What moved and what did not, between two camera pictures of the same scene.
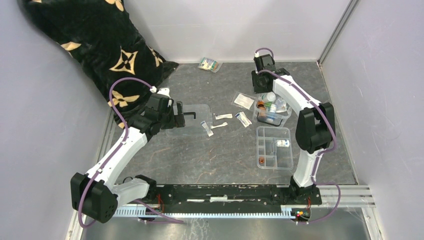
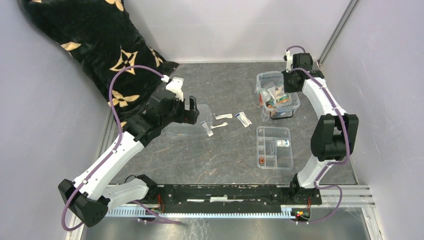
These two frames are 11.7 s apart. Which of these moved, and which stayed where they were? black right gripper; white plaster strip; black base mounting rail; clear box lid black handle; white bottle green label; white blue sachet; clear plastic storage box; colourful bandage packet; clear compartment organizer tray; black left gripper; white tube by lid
Moved: clear plastic storage box; colourful bandage packet; black left gripper; black right gripper
Stayed: clear box lid black handle; white blue sachet; white tube by lid; black base mounting rail; clear compartment organizer tray; white plaster strip; white bottle green label
